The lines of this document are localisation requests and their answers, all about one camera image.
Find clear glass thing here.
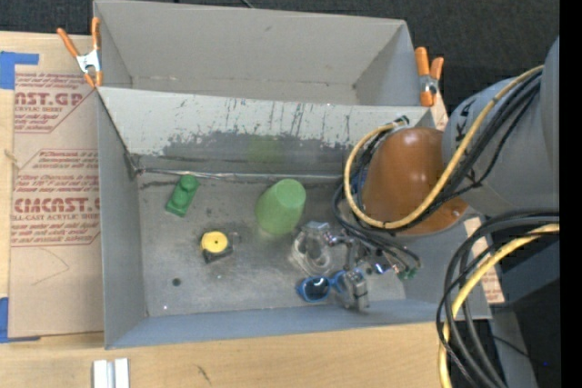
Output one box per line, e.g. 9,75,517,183
287,229,340,279

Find blue sunglasses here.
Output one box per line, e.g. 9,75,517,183
296,269,352,303

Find green toy bottle block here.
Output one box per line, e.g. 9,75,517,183
164,174,202,218

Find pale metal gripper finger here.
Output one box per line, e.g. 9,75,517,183
340,269,372,313
303,220,333,247

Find grey metal bin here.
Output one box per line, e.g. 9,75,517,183
92,0,493,351

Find green plastic cup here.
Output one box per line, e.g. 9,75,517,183
254,177,307,238

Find brown cardboard board red print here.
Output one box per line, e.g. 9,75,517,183
0,30,105,344

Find yellow and black tape measure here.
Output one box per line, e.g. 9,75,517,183
198,230,240,265

